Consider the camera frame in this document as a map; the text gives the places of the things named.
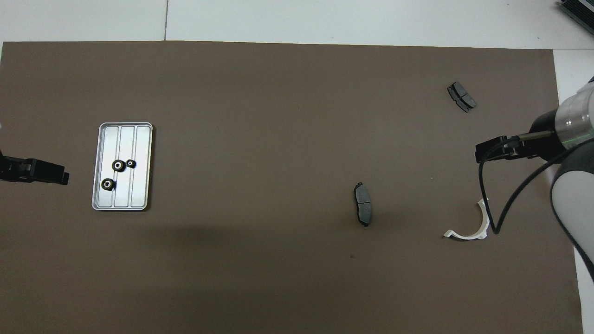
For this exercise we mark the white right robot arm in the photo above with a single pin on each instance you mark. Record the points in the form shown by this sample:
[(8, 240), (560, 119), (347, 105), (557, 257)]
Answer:
[(575, 120)]

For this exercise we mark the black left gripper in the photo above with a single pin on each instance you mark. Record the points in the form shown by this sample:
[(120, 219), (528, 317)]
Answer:
[(14, 169)]

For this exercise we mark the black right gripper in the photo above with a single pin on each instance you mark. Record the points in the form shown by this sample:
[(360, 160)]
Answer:
[(543, 141)]

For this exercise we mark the long grey brake pad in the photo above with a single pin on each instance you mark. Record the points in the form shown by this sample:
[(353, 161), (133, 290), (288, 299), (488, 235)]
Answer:
[(364, 206)]

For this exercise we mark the dark ribbed metal device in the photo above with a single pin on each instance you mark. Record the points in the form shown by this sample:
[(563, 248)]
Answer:
[(580, 11)]

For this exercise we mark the silver metal tray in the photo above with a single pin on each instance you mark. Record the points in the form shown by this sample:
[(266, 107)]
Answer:
[(139, 185)]

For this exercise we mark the short grey brake pad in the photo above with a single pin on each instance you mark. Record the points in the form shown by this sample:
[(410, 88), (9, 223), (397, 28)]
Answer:
[(464, 97)]

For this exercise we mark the large black bearing gear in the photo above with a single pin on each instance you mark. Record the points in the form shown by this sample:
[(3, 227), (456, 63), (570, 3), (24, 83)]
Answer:
[(116, 168), (105, 187)]

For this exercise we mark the brown table mat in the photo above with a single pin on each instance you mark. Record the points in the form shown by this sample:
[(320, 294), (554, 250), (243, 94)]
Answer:
[(260, 93)]

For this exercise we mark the white curved plastic clip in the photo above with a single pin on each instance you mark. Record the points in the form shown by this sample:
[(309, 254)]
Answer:
[(469, 237)]

